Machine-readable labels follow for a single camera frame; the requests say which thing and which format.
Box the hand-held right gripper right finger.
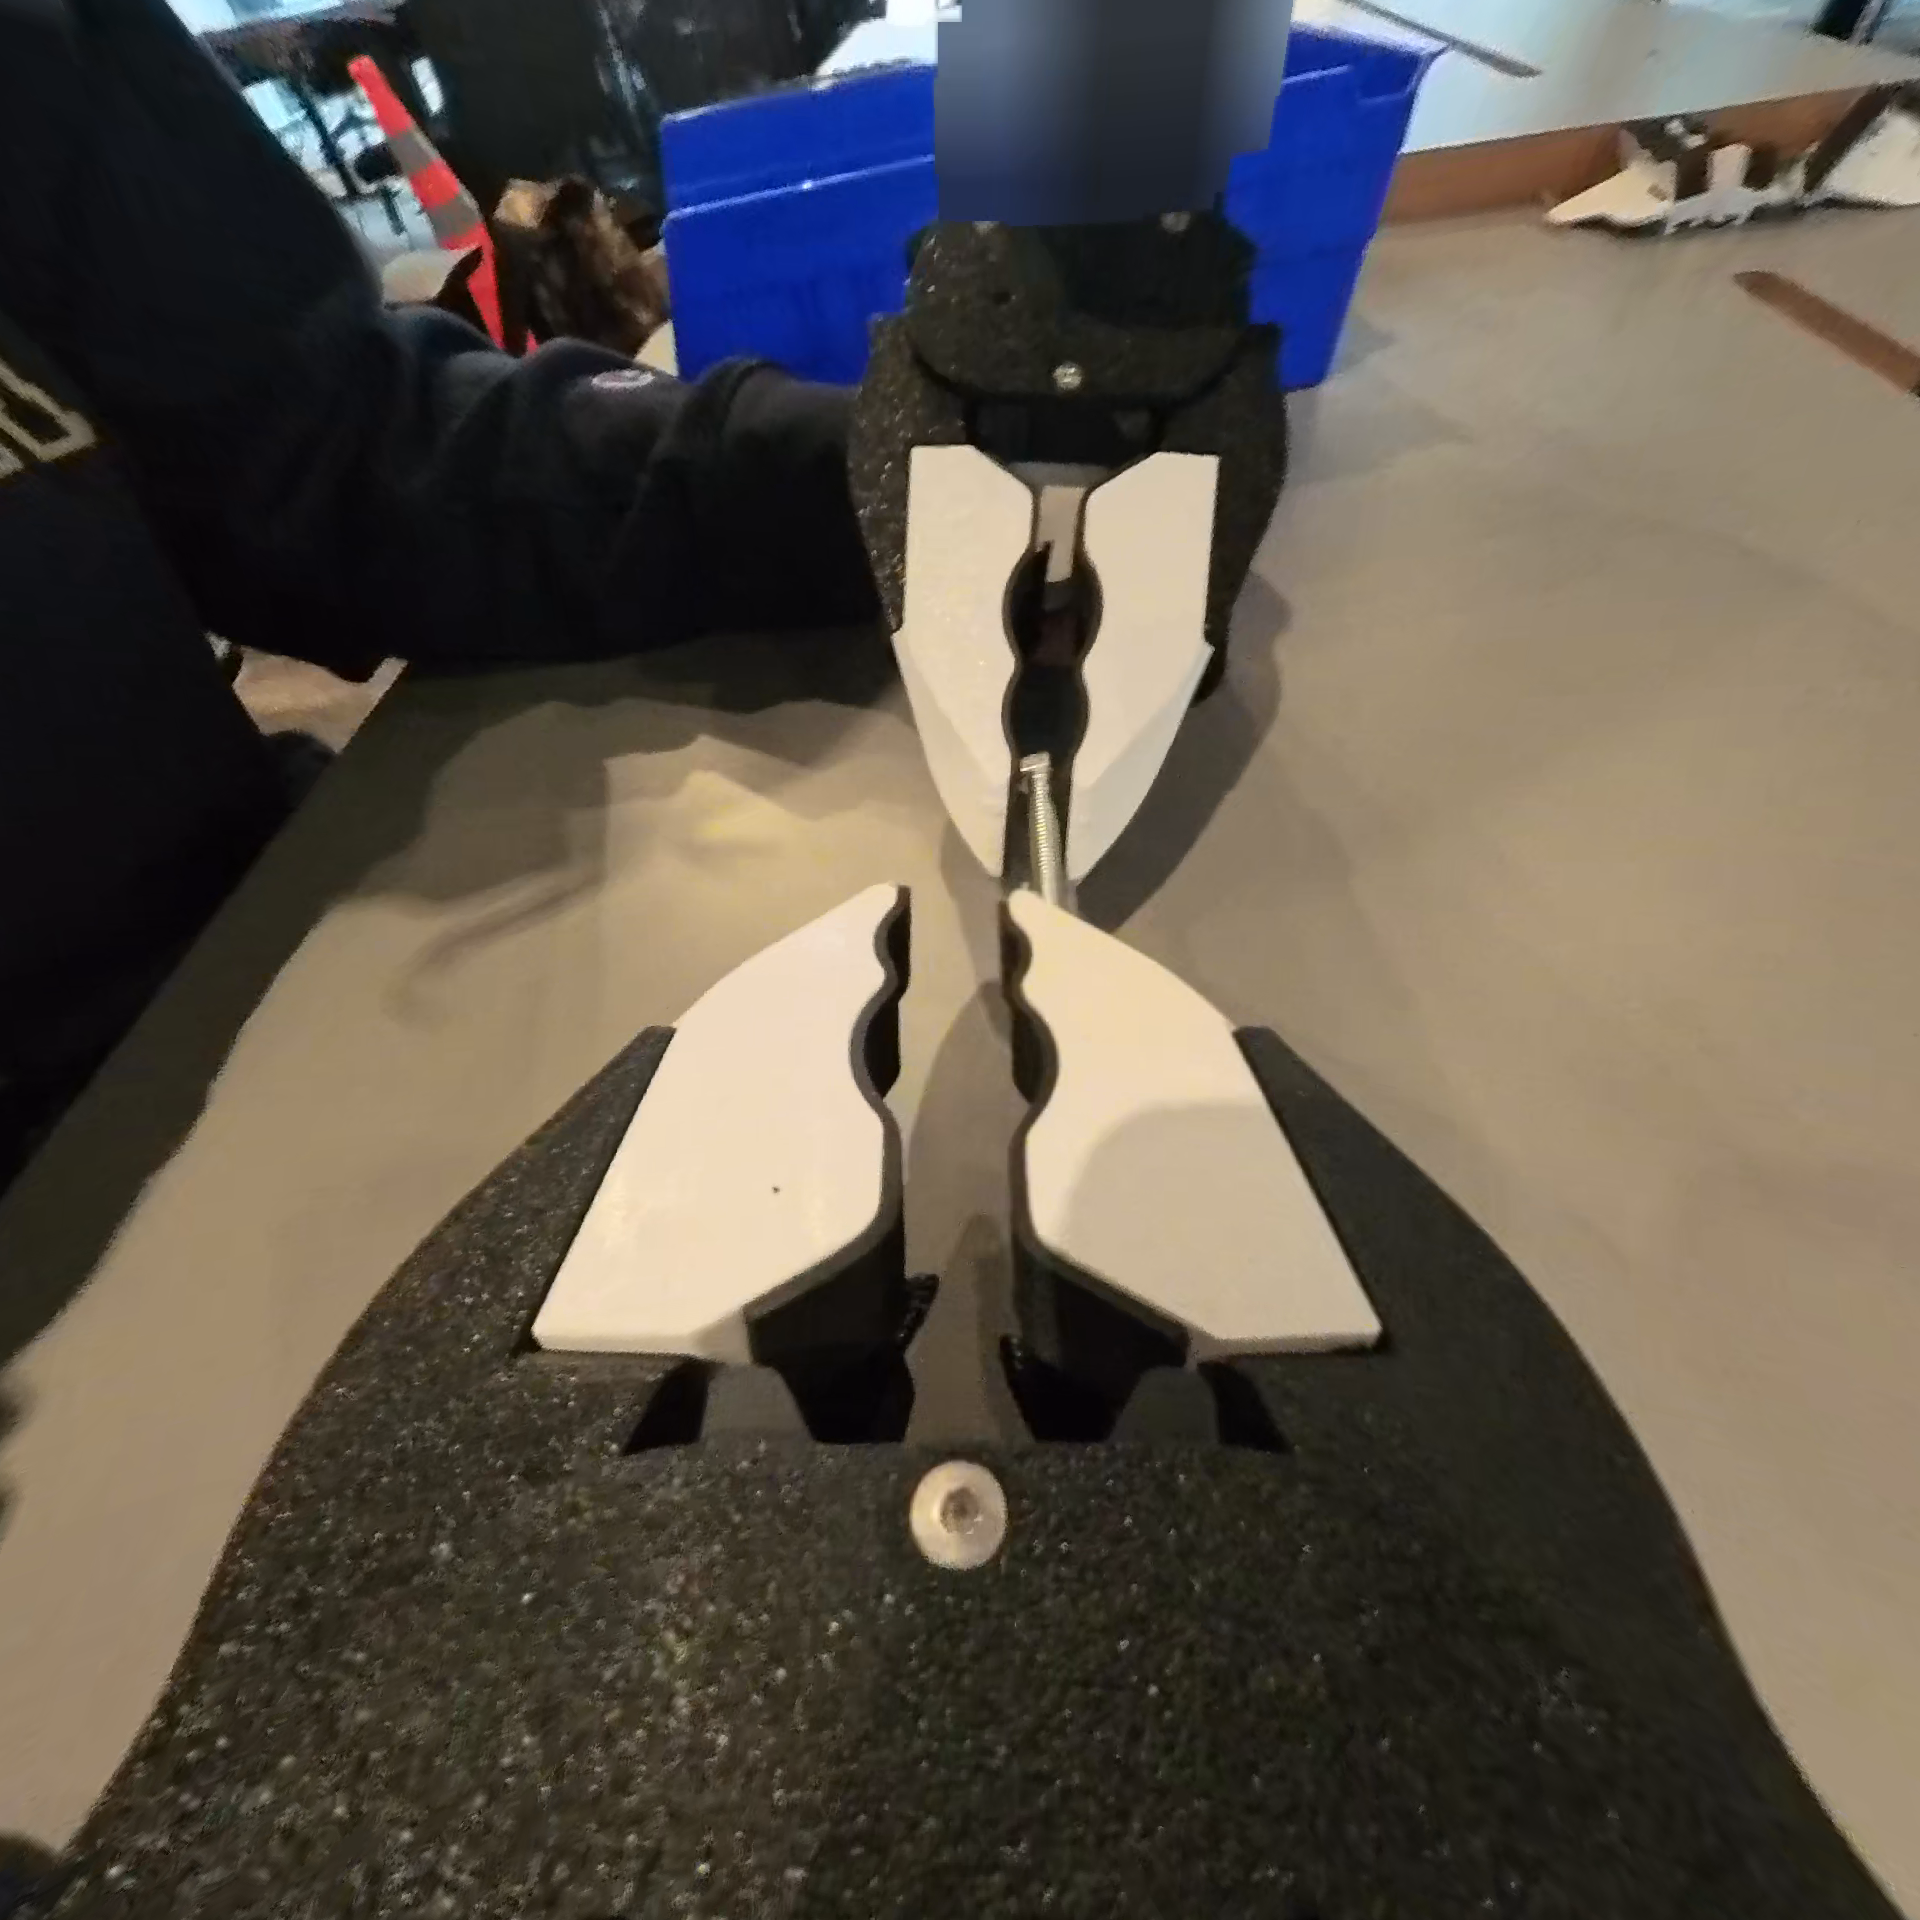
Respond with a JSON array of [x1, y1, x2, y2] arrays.
[[995, 893, 1384, 1369]]

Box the orange traffic cone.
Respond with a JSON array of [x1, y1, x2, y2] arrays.
[[349, 57, 535, 354]]

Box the person's dark hoodie torso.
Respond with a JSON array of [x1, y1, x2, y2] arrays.
[[0, 0, 390, 1188]]

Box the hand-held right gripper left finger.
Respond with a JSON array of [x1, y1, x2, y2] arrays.
[[531, 882, 918, 1404]]

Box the white and black plastic parts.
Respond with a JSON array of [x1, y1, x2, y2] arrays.
[[1545, 83, 1920, 235]]

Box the silver metal bolt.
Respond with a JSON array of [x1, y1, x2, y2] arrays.
[[1029, 777, 1084, 917]]

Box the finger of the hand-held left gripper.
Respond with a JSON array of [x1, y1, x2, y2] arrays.
[[892, 444, 1044, 882], [1053, 447, 1223, 885]]

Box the brown patterned bag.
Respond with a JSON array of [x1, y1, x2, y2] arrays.
[[487, 175, 670, 354]]

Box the white table with wooden edge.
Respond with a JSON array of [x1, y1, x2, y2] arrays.
[[1290, 0, 1920, 230]]

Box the blue plastic bin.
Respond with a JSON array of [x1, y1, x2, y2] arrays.
[[659, 31, 1419, 386]]

